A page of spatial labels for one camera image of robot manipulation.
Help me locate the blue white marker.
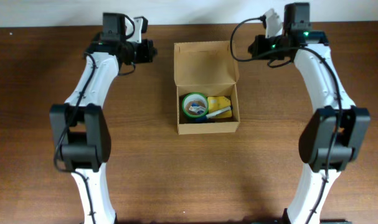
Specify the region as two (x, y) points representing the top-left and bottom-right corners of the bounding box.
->
(206, 106), (232, 119)

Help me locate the blue white staples box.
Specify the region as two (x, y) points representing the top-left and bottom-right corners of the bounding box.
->
(189, 102), (206, 115)

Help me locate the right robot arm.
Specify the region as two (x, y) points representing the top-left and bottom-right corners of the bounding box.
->
(248, 2), (371, 223)

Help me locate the black cable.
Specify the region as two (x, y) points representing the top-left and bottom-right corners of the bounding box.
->
(229, 16), (344, 224)
(53, 14), (136, 224)

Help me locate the left black cable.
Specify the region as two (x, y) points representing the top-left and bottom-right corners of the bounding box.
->
(53, 14), (136, 224)

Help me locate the green tape roll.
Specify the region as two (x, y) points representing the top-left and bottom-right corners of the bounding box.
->
(182, 92), (209, 119)

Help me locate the yellow sticky note pad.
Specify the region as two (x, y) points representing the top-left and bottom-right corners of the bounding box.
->
(207, 96), (232, 119)

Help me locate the blue ballpoint pen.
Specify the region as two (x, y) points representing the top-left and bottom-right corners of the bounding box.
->
(194, 116), (208, 123)

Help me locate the brown cardboard box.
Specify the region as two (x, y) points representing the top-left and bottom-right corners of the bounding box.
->
(174, 41), (240, 135)

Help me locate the right black cable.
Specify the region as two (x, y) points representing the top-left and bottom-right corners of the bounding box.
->
(229, 16), (344, 224)

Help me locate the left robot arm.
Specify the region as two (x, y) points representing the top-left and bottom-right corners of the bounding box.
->
(49, 12), (157, 223)

